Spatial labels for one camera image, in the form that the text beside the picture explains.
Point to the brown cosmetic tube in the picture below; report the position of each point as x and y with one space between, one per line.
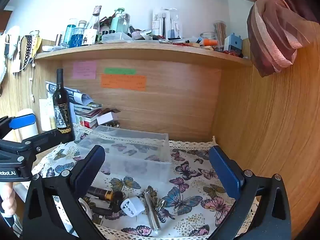
102 193

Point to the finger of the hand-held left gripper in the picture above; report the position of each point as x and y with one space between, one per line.
22 121
42 140

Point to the pale yellow tube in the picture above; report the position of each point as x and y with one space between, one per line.
52 123

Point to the white plug adapter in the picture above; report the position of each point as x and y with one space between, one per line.
132 206

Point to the dark wine bottle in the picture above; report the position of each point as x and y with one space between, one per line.
62 105

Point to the pink sticky note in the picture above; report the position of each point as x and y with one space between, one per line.
84 70

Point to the person's left hand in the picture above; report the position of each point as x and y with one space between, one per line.
7 197

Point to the clear plastic tray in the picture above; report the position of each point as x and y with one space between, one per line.
116 37

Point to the electric toothbrush package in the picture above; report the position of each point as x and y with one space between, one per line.
166 22

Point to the teal tall bottle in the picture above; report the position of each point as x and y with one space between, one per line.
68 31

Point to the white cylinder bottle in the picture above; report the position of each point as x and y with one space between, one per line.
27 132

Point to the black patterned band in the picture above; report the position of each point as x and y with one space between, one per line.
27 51

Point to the white fluffy cloth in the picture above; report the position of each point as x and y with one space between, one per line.
8 55

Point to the brown striped curtain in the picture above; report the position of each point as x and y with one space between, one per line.
272 30

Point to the black tube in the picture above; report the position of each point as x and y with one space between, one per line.
105 211

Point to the clear bottle with white label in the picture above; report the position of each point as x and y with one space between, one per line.
91 33

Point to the clear glass cup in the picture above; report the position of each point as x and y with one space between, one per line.
207 35

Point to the wooden shelf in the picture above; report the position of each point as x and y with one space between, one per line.
150 52

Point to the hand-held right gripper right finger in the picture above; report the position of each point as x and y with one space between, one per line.
222 172

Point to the orange marker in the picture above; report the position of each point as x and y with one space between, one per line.
209 42

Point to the clear glass bottle silver cap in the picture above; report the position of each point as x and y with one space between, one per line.
125 23

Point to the butterfly print tablecloth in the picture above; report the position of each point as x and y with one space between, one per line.
190 180

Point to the white card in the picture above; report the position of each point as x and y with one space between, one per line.
105 118

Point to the glass jar with sticks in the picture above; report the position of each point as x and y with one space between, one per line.
220 33

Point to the yellow cloth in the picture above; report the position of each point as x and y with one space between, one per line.
37 46

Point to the white flat case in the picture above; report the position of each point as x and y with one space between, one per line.
51 48

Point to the bowl of beads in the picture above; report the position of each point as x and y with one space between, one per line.
113 125

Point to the blue patterned glass bottle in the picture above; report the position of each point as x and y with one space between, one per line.
77 38

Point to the stack of books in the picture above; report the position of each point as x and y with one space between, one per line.
87 116

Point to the green sticky note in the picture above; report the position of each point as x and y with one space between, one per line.
120 71

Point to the white paper note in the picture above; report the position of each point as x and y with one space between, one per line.
45 112

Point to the brown hair clip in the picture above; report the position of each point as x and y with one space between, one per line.
110 111

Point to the clear plastic box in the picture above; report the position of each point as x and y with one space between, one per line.
130 165

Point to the mint green pump bottle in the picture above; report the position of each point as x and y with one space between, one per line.
115 23

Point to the orange sticky note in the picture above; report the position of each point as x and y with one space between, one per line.
123 82

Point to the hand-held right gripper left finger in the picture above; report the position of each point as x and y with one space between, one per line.
90 170

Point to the black plastic clip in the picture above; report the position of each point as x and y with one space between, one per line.
117 200

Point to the copper tumbler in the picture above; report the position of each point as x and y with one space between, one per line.
59 39

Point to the blue grey plastic block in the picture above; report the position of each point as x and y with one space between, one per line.
233 45

